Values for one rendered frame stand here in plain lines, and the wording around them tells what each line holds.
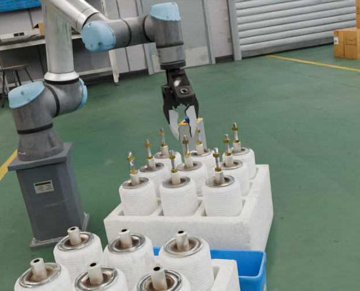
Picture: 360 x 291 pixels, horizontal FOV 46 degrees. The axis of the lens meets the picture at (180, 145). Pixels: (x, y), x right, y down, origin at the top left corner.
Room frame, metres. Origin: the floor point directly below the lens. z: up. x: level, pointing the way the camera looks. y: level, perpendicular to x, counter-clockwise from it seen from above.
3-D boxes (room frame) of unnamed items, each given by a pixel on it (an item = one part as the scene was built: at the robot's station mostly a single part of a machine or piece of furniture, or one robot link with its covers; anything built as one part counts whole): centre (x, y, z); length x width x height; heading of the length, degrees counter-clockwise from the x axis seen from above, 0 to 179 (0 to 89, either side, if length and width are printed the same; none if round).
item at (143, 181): (1.08, 0.13, 0.25); 0.08 x 0.08 x 0.01
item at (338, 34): (4.87, -2.11, 0.15); 0.30 x 0.24 x 0.30; 93
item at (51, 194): (1.38, 0.46, 0.15); 0.19 x 0.19 x 0.30; 5
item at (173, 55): (1.16, -0.01, 0.57); 0.08 x 0.08 x 0.05
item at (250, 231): (1.15, -0.02, 0.09); 0.39 x 0.39 x 0.18; 69
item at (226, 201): (1.00, -0.09, 0.16); 0.10 x 0.10 x 0.18
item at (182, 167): (1.15, -0.02, 0.25); 0.08 x 0.08 x 0.01
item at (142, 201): (1.08, 0.13, 0.16); 0.10 x 0.10 x 0.18
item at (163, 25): (1.17, -0.01, 0.65); 0.09 x 0.08 x 0.11; 51
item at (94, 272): (0.64, 0.18, 0.26); 0.02 x 0.02 x 0.03
